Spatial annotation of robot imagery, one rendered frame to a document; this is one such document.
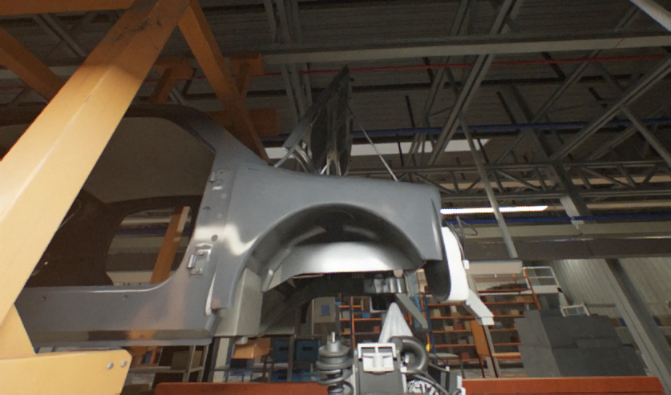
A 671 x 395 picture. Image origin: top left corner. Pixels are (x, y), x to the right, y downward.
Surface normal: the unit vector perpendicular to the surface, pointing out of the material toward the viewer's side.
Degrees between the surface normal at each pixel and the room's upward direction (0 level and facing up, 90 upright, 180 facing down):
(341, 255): 90
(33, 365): 90
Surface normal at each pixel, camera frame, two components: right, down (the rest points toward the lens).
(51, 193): 1.00, -0.04
